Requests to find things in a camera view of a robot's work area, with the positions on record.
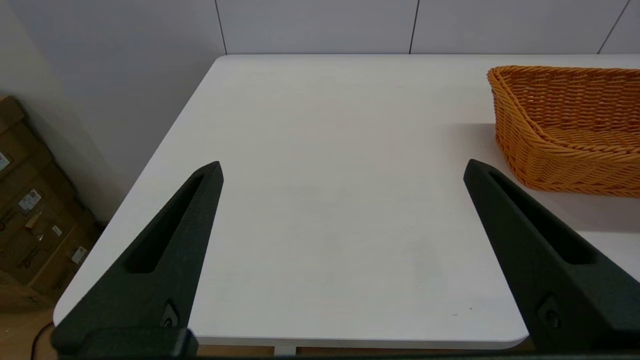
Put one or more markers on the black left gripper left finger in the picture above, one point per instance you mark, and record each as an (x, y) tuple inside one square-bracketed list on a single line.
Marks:
[(165, 270)]

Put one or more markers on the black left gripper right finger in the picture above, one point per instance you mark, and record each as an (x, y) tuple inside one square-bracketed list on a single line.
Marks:
[(560, 280)]

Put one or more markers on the orange woven wicker basket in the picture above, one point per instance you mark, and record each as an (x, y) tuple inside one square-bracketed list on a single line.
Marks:
[(575, 135)]

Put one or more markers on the cardboard box with white label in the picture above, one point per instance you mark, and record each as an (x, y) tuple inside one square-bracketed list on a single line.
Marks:
[(35, 215), (15, 135), (55, 270)]

